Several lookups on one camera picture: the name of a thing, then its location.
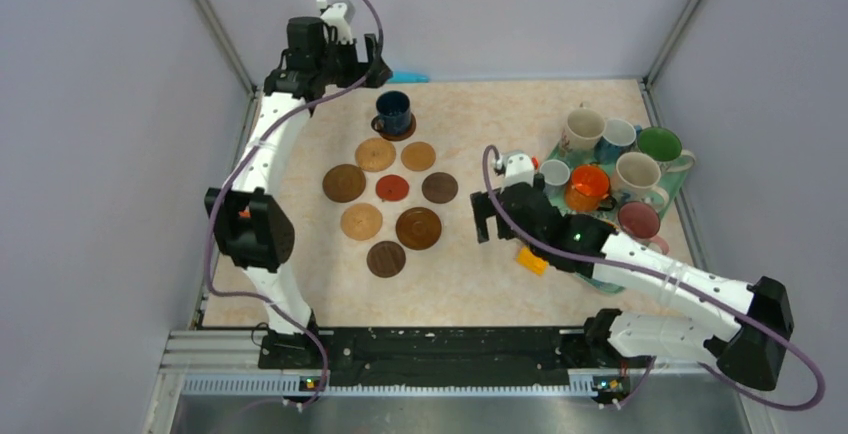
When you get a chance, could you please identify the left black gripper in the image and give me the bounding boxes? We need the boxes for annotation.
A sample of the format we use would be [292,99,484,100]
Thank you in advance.
[315,34,391,90]

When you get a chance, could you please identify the dark blue mug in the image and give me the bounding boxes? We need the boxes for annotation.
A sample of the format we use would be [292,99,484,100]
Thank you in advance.
[371,91,412,137]

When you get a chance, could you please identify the woven rattan coaster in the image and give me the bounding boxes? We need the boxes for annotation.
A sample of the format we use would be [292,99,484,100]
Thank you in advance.
[354,138,396,172]

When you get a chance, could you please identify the cream seashell mug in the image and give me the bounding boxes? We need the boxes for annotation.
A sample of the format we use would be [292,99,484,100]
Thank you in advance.
[558,103,605,155]

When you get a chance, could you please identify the medium brown round coaster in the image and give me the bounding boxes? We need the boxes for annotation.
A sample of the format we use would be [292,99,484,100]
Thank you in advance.
[322,164,366,203]

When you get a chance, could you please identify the dark walnut coaster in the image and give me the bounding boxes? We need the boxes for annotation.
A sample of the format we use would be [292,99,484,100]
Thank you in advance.
[421,172,459,204]

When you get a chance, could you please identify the light wood coaster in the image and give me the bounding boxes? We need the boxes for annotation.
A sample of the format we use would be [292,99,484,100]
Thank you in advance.
[401,141,437,172]

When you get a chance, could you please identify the red round coaster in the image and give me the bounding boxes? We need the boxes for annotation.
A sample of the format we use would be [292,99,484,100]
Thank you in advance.
[375,174,410,202]

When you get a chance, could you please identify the large brown wooden saucer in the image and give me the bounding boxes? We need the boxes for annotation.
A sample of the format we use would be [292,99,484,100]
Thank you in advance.
[395,207,442,250]

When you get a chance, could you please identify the cork coaster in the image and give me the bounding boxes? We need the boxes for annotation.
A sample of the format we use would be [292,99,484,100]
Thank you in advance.
[340,203,383,241]

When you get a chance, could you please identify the dark woven coaster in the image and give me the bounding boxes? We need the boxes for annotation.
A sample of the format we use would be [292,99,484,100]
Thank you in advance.
[366,241,406,278]

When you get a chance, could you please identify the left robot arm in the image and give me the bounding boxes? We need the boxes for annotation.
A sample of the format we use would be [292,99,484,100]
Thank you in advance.
[204,17,392,368]

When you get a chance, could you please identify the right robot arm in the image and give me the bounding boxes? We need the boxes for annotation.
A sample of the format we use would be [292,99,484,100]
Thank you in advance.
[470,183,793,391]

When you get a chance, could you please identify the orange plastic cup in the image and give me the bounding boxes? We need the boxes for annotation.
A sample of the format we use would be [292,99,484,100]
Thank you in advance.
[563,164,618,213]

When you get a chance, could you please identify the small grey cup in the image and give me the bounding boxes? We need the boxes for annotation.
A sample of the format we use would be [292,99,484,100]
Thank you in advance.
[538,159,571,198]

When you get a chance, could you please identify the yellow toy block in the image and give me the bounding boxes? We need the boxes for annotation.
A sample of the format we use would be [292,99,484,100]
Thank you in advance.
[515,247,549,277]

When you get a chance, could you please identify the green patterned tray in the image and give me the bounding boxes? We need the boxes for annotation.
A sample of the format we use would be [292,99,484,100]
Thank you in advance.
[516,139,690,296]

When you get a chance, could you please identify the maroon pink mug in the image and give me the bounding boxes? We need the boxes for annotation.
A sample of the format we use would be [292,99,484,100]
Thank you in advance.
[617,201,670,255]

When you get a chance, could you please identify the blue marker pen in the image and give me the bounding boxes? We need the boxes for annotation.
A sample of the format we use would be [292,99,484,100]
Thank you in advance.
[388,71,430,84]

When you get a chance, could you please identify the cream large mug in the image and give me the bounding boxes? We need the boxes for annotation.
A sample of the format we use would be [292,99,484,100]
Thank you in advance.
[611,152,670,210]

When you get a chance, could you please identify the white blue mug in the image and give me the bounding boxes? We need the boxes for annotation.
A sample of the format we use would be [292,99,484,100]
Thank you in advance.
[594,118,637,164]

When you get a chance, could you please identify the green mug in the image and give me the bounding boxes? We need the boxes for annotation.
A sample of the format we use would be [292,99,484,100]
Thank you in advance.
[635,126,697,173]

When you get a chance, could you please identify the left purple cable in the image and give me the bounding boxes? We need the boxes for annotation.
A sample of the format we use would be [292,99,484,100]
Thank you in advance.
[202,0,386,412]

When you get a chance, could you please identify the purple cable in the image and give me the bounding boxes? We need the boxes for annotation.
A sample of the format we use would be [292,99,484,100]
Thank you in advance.
[481,145,827,412]
[202,0,386,412]

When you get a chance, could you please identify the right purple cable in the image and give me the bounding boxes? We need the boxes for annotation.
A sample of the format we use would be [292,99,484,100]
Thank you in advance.
[481,145,827,412]

